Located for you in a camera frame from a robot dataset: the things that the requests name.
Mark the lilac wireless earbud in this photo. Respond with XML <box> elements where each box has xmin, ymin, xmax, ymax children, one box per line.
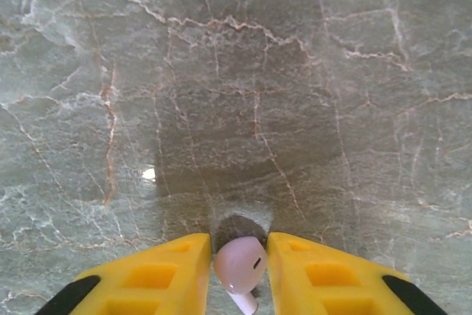
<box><xmin>212</xmin><ymin>236</ymin><xmax>268</xmax><ymax>315</ymax></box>

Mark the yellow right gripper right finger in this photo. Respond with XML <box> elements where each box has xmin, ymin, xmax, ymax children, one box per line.
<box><xmin>265</xmin><ymin>232</ymin><xmax>448</xmax><ymax>315</ymax></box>

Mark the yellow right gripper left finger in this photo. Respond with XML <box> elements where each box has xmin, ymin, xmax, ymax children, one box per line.
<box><xmin>36</xmin><ymin>232</ymin><xmax>214</xmax><ymax>315</ymax></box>

